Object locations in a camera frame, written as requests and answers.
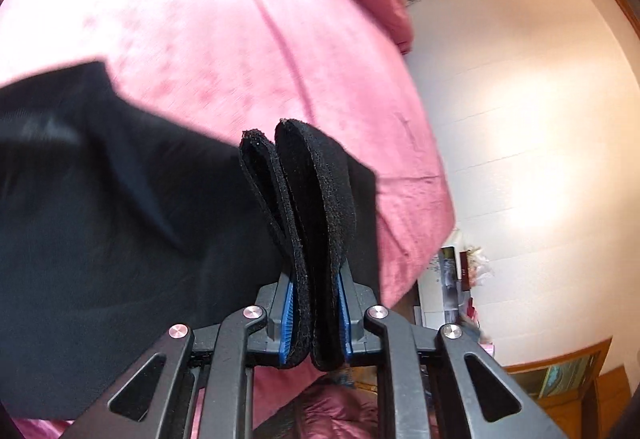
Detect white cabinet with clutter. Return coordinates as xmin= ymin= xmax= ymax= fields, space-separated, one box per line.
xmin=412 ymin=243 xmax=497 ymax=351

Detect person's maroon puffer jacket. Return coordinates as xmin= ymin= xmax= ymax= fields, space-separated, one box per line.
xmin=250 ymin=366 xmax=401 ymax=439

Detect wooden door frame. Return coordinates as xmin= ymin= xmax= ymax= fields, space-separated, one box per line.
xmin=582 ymin=0 xmax=640 ymax=75

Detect black pants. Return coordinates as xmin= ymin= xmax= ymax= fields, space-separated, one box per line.
xmin=0 ymin=60 xmax=382 ymax=421

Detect pink bed sheet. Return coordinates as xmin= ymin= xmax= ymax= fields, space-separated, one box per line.
xmin=0 ymin=0 xmax=457 ymax=439

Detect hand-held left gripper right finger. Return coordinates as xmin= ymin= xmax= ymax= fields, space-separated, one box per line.
xmin=337 ymin=269 xmax=569 ymax=439

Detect wooden cabinet with glass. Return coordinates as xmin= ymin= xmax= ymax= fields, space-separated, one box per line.
xmin=504 ymin=336 xmax=616 ymax=401

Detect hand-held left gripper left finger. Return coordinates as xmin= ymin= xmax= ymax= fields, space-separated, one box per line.
xmin=60 ymin=271 xmax=297 ymax=439

